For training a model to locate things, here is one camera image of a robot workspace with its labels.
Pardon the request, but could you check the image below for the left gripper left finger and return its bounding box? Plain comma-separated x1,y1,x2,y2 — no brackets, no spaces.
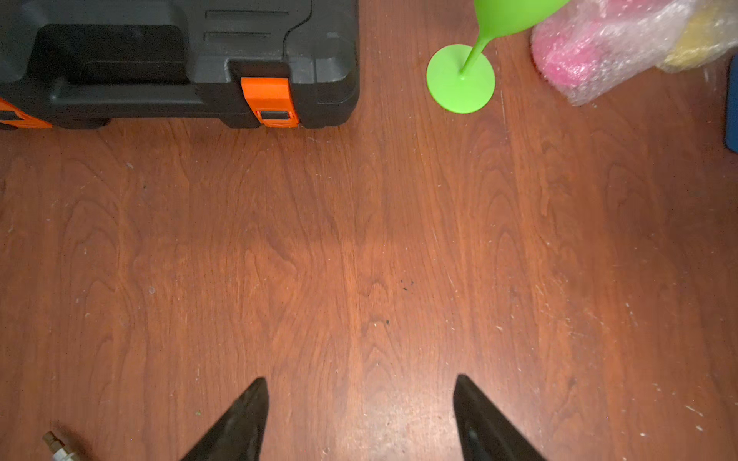
182,378,269,461

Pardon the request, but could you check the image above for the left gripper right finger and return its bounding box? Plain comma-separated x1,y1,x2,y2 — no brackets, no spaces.
453,375,545,461

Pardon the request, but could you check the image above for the green plastic wine glass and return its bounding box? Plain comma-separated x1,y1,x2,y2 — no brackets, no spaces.
426,0,568,114

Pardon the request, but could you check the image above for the bubble wrap sheet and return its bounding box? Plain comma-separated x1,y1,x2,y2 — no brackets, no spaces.
656,0,738,75
530,1,701,106

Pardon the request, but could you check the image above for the yellow plastic wine glass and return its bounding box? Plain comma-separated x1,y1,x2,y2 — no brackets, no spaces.
662,0,738,70

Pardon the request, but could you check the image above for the pink plastic wine glass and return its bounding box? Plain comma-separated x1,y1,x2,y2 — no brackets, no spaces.
532,1,669,91

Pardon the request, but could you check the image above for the blue tape dispenser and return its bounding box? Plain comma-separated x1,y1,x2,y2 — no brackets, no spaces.
725,55,738,154

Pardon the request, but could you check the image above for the black plastic tool case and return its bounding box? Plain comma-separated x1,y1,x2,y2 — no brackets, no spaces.
1,0,359,130

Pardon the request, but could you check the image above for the black handled screwdriver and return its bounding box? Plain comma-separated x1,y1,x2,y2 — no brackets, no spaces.
42,431,81,461

